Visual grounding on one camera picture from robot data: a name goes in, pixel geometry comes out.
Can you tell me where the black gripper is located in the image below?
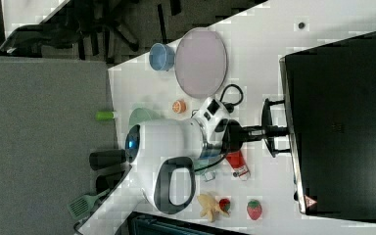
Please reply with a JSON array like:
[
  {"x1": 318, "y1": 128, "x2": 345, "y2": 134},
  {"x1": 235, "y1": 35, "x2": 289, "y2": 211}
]
[{"x1": 226, "y1": 120, "x2": 289, "y2": 153}]

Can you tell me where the black toaster oven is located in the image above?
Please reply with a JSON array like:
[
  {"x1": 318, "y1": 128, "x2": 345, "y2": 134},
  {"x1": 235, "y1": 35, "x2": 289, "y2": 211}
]
[{"x1": 279, "y1": 31, "x2": 376, "y2": 222}]

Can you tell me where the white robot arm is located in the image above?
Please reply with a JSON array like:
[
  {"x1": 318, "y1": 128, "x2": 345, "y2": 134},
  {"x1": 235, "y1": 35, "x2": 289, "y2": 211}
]
[{"x1": 125, "y1": 97, "x2": 289, "y2": 214}]

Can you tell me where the red ketchup bottle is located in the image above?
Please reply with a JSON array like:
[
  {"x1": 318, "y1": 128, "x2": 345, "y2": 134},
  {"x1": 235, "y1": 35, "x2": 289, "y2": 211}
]
[{"x1": 226, "y1": 151, "x2": 251, "y2": 181}]

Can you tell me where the small red strawberry toy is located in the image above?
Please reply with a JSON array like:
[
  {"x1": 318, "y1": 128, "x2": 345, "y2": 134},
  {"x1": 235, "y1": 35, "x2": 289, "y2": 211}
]
[{"x1": 218, "y1": 198, "x2": 231, "y2": 212}]

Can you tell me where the orange slice toy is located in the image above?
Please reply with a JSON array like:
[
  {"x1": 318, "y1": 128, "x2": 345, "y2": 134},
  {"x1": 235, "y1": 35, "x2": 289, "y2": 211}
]
[{"x1": 172, "y1": 100, "x2": 186, "y2": 114}]

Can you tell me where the toy banana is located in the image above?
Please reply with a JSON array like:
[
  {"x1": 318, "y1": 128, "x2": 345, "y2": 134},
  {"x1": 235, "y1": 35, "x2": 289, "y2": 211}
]
[{"x1": 197, "y1": 194, "x2": 230, "y2": 222}]

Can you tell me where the round grey plate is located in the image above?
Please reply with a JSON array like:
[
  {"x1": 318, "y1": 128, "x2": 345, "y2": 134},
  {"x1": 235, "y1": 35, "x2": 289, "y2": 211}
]
[{"x1": 174, "y1": 27, "x2": 227, "y2": 99}]

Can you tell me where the blue cup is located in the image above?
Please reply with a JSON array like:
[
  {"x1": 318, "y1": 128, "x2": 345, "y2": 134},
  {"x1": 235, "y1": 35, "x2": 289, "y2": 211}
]
[{"x1": 149, "y1": 43, "x2": 175, "y2": 71}]

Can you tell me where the green colander basket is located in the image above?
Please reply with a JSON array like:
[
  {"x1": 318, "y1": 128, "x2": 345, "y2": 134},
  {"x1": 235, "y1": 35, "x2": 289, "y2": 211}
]
[{"x1": 128, "y1": 108, "x2": 162, "y2": 127}]

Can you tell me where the green marker tube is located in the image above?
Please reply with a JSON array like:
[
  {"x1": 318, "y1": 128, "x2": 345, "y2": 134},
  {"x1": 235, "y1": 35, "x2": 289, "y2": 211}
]
[{"x1": 95, "y1": 112, "x2": 118, "y2": 120}]

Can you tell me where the black cylinder holder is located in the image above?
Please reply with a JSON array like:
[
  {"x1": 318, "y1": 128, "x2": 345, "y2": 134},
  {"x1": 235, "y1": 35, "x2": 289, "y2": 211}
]
[{"x1": 89, "y1": 150, "x2": 126, "y2": 170}]

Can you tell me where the green spatula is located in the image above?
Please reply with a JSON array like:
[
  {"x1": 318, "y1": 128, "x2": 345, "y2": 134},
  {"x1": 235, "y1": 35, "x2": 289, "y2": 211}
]
[{"x1": 67, "y1": 189, "x2": 110, "y2": 220}]

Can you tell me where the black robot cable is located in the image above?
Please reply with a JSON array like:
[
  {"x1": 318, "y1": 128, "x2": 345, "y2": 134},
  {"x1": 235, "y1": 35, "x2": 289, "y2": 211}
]
[{"x1": 219, "y1": 83, "x2": 245, "y2": 114}]

